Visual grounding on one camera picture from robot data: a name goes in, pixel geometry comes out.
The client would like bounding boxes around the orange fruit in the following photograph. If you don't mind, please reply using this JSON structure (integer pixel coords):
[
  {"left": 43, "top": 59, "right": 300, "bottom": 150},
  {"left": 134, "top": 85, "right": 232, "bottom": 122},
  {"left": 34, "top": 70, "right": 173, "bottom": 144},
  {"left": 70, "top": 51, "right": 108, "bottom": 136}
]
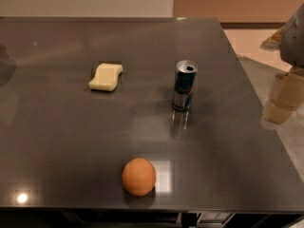
[{"left": 122, "top": 158, "right": 156, "bottom": 197}]

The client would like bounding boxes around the yellow sponge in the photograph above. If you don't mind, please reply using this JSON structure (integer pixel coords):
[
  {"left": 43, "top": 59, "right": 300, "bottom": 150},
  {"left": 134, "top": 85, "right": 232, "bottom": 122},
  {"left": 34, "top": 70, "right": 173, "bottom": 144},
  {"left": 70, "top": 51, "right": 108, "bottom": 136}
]
[{"left": 88, "top": 63, "right": 123, "bottom": 92}]

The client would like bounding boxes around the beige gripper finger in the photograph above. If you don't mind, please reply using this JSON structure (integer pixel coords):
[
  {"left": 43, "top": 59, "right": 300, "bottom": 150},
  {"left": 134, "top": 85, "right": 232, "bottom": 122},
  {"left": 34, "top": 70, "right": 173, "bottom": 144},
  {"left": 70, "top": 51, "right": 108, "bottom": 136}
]
[{"left": 261, "top": 66, "right": 304, "bottom": 125}]

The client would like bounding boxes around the blue silver drink can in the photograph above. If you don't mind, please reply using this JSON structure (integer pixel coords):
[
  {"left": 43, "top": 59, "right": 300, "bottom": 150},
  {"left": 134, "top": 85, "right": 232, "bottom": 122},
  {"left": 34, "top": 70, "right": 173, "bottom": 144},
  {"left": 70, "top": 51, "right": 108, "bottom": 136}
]
[{"left": 173, "top": 60, "right": 198, "bottom": 111}]

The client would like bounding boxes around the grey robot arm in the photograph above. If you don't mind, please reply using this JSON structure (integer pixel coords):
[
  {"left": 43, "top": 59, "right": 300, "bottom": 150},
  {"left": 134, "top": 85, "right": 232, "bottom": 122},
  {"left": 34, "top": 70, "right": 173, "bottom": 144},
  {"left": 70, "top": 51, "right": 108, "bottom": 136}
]
[{"left": 260, "top": 4, "right": 304, "bottom": 130}]

